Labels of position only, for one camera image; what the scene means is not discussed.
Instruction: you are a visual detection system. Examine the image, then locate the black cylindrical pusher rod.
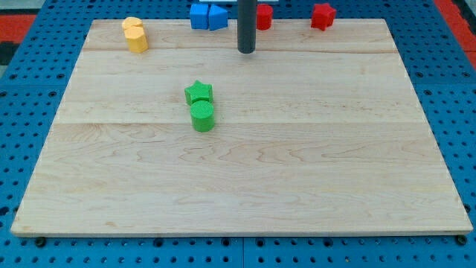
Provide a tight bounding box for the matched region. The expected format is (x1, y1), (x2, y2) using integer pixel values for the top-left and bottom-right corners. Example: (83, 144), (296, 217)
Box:
(237, 0), (257, 54)

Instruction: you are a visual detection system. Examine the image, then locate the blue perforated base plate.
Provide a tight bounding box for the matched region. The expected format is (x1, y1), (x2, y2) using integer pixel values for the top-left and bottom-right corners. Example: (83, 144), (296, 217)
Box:
(1, 0), (475, 267)

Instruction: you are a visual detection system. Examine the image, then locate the red star block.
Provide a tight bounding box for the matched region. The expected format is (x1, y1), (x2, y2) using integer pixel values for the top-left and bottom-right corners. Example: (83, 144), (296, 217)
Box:
(311, 3), (337, 31)

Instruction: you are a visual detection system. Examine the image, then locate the green star block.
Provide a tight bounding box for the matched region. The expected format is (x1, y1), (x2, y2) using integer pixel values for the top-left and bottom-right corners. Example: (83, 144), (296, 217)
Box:
(184, 80), (213, 106)

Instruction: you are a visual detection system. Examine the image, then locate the red cylinder block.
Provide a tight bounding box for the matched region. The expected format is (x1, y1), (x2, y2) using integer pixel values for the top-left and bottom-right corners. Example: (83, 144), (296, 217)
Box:
(256, 4), (274, 31)

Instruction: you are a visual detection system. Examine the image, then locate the green cylinder block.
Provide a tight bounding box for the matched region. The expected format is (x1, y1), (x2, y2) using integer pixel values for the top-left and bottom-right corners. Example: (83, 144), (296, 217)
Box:
(190, 100), (215, 133)

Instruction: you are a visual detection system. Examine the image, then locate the yellow heart block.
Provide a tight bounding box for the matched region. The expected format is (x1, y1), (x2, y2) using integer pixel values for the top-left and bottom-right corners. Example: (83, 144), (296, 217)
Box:
(121, 16), (144, 31)

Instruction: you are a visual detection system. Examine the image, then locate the blue cube block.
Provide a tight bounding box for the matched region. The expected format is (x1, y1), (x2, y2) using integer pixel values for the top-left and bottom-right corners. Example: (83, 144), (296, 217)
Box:
(189, 4), (209, 30)

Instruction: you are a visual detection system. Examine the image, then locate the blue triangle block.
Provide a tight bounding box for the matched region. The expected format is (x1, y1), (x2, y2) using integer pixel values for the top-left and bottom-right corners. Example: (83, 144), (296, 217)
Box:
(208, 4), (228, 31)

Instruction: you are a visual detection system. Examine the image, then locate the light wooden board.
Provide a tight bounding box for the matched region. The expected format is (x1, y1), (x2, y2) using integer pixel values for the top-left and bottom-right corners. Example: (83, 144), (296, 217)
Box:
(11, 19), (472, 237)

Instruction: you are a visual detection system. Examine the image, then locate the yellow hexagon block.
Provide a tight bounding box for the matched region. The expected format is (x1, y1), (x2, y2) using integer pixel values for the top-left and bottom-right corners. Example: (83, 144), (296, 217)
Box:
(124, 26), (149, 53)

